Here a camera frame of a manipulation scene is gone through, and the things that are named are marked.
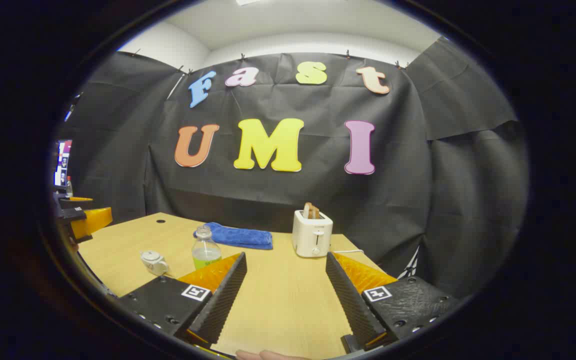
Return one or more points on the white toaster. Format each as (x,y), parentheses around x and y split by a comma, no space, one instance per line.
(312,235)

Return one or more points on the computer monitor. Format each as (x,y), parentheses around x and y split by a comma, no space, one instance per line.
(63,165)

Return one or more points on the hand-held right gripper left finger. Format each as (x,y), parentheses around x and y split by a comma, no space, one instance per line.
(223,300)

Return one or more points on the clear bottle with red cap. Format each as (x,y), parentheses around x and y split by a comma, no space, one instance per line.
(69,189)

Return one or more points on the blue towel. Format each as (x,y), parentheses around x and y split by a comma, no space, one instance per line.
(243,236)

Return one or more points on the black backdrop cloth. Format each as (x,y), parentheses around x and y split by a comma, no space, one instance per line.
(318,200)

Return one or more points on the white striped object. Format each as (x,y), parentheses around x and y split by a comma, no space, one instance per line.
(410,265)

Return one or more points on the white teacup lid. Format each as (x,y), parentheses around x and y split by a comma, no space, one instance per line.
(151,256)

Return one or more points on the green label water bottle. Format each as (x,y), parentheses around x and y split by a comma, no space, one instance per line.
(205,252)

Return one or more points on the toasted bread slice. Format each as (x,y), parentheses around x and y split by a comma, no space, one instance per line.
(310,211)

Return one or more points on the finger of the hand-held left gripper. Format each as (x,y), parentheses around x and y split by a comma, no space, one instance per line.
(93,221)
(80,203)

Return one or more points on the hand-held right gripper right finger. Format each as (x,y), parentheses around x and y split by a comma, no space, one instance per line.
(350,305)

